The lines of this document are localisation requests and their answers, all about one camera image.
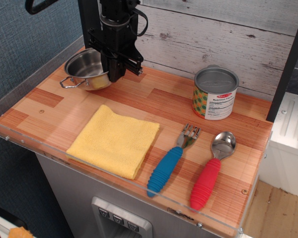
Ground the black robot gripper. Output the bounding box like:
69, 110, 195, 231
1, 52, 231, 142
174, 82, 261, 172
88, 17, 144, 82

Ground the orange object bottom left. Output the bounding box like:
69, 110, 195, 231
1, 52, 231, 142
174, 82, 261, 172
8, 227, 34, 238

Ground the yellow folded cloth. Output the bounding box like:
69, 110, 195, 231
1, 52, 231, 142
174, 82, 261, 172
66, 105, 159, 179

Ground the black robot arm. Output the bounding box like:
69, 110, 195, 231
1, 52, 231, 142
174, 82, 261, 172
88, 0, 149, 82

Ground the red handled spoon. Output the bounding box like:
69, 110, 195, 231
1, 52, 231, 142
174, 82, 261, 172
190, 131, 236, 210

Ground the black right shelf post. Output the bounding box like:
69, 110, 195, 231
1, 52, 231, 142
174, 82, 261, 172
266, 30, 298, 122

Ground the blue handled fork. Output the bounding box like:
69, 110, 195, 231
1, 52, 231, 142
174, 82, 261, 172
147, 124, 201, 197

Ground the white toy sink unit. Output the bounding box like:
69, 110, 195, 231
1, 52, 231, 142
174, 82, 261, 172
259, 93, 298, 196

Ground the grey toy fridge cabinet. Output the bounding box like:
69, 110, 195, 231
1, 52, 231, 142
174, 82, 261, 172
37, 154, 241, 238

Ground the black braided cable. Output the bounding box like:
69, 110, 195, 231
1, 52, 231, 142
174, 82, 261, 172
24, 0, 60, 15

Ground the small stainless steel pot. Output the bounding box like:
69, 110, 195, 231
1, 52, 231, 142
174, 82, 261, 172
60, 48, 111, 91

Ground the toy food can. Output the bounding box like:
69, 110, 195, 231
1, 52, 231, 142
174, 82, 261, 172
192, 65, 239, 120

